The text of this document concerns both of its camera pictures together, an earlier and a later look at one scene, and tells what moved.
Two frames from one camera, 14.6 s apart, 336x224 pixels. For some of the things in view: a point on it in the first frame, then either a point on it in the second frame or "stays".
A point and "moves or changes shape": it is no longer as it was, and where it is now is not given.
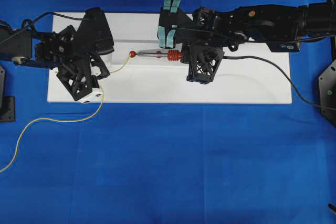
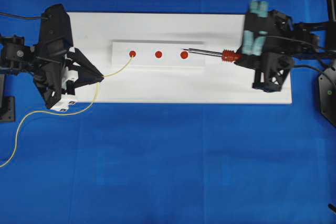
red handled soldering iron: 172,54 moves or changes shape
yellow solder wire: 25,127 moves or changes shape
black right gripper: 204,60 -> 271,70
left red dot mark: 132,54 stays
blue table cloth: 128,162 stays
